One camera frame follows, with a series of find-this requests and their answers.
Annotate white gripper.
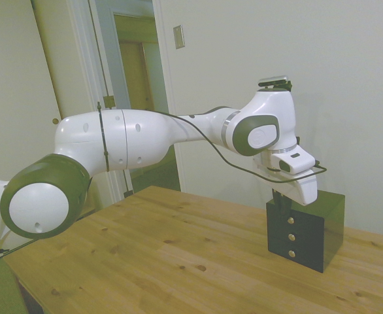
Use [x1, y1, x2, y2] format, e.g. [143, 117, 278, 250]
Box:
[252, 153, 319, 219]

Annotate black drawer with brass knob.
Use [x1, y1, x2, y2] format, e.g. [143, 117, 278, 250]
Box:
[267, 226, 325, 252]
[266, 200, 325, 234]
[267, 241, 325, 273]

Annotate black drawer cabinet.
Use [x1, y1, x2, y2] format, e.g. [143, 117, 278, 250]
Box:
[265, 190, 346, 274]

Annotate white door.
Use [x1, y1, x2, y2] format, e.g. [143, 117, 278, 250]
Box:
[0, 0, 114, 184]

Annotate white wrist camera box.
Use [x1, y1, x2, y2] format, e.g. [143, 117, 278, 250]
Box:
[271, 146, 316, 173]

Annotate black camera cable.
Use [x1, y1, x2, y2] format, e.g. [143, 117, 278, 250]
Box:
[152, 111, 329, 184]

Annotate white door frame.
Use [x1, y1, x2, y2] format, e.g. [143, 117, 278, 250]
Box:
[88, 0, 188, 210]

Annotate black strap around arm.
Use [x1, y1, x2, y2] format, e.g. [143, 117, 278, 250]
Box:
[96, 101, 111, 173]

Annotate metal wall switch plate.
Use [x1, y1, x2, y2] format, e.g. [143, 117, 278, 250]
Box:
[173, 24, 186, 50]

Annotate black base cable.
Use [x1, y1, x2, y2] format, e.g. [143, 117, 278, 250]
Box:
[0, 237, 37, 264]

